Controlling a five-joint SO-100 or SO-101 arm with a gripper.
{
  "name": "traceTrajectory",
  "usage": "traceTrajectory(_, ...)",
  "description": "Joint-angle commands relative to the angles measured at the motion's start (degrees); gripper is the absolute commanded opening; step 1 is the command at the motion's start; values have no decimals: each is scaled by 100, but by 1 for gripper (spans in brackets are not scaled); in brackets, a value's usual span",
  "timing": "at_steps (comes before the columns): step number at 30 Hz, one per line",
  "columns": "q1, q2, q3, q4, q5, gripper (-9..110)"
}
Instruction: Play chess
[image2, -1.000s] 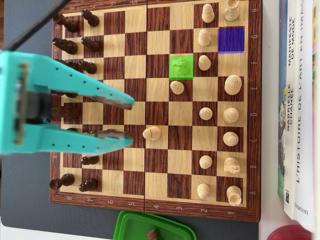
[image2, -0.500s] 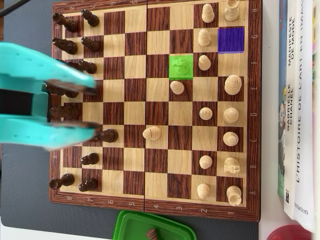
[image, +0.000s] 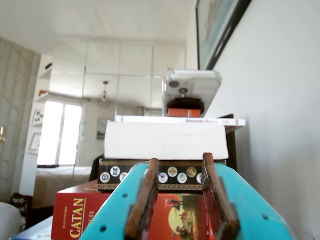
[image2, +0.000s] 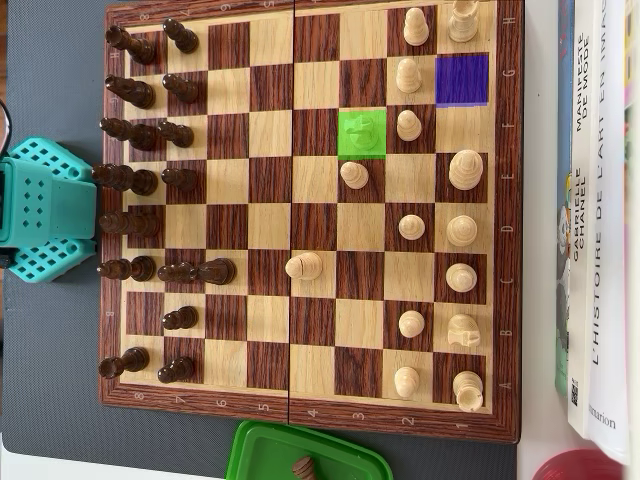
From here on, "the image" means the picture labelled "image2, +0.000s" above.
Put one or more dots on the wooden folding chessboard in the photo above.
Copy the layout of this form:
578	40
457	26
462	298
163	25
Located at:
270	135

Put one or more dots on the light wooden knight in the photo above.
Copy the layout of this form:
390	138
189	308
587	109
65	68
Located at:
463	331
362	132

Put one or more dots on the light wooden queen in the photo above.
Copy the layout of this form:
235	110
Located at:
461	230

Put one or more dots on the white Gabrielle Chanel book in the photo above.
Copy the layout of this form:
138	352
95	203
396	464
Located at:
580	310

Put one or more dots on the red round plastic object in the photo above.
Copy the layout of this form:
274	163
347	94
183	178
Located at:
575	467

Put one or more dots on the dark wooden knight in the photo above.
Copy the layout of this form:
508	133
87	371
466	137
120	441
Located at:
217	271
135	93

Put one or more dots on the light wooden pawn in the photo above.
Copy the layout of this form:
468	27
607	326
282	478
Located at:
416	30
354	175
411	323
408	126
411	227
406	382
409	77

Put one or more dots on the green plastic container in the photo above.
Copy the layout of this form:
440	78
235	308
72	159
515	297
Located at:
260	450

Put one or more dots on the dark wooden king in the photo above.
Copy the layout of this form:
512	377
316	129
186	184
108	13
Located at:
140	181

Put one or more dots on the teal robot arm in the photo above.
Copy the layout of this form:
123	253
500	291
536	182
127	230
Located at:
55	205

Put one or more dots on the dark wooden pawn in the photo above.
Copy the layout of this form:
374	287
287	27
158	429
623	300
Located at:
175	273
177	134
182	39
182	89
302	466
181	317
180	180
177	369

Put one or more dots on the light wooden king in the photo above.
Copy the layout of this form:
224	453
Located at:
466	171

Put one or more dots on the dark wooden rook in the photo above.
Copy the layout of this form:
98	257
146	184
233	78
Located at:
137	48
130	360

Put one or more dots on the dark wooden queen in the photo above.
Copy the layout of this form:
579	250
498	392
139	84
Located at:
140	225

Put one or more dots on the light wooden rook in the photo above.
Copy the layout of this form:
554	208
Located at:
462	22
468	391

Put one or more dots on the dark wooden bishop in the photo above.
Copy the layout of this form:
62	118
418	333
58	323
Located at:
137	268
140	136

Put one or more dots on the colourful illustrated book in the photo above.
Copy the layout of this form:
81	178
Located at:
562	300

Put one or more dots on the dark grey mat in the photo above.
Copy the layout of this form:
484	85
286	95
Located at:
50	350

